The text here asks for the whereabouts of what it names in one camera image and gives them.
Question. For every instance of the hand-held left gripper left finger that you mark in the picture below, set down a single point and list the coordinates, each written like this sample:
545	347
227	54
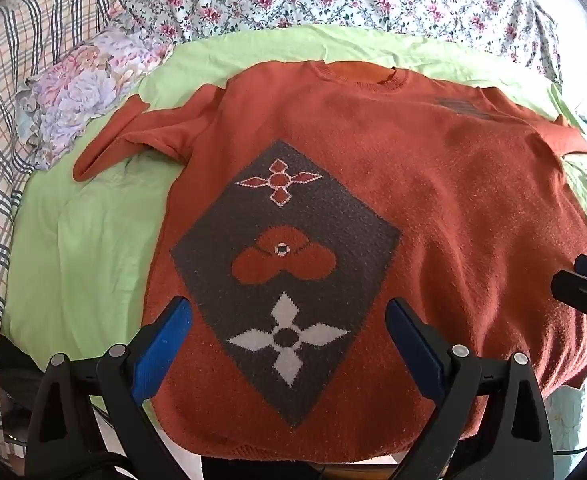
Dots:
166	342

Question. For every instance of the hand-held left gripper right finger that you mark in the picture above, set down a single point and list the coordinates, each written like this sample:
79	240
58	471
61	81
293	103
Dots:
413	345

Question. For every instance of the orange knit sweater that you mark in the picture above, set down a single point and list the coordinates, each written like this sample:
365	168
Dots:
423	185

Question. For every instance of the light green bedsheet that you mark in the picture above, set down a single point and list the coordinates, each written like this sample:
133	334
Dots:
98	240

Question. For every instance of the purple floral pillow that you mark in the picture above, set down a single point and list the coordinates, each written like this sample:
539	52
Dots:
83	90

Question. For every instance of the beige plaid blanket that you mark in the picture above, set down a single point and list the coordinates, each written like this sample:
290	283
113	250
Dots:
3	110

